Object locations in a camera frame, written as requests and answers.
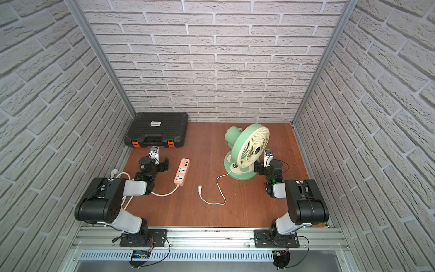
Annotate aluminium corner post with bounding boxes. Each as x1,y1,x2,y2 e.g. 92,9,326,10
65,0,136,118
292,0,358,127

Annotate aluminium front rail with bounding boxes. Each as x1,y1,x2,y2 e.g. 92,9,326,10
71,226,350,251

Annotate white fan power cord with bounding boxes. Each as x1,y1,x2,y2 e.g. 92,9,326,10
197,164,239,206

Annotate small green circuit board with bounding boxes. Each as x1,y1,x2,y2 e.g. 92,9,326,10
131,250,151,260

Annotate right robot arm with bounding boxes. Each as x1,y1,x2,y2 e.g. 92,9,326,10
254,159,329,248

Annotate pink power strip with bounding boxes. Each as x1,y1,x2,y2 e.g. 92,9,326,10
174,158,190,187

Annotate black plastic tool case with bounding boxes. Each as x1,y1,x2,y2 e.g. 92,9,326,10
124,112,189,148

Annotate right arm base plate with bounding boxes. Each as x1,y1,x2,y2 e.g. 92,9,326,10
253,229,300,248

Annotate left aluminium corner post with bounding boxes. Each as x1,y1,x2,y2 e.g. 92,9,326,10
65,0,136,118

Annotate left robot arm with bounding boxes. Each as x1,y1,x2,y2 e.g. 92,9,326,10
74,156,169,248

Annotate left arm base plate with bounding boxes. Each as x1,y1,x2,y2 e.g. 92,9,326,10
120,228,168,248

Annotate white power strip cable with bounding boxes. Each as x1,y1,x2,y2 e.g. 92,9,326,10
110,169,181,211

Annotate green desk fan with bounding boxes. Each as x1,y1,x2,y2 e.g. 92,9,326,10
224,124,270,181

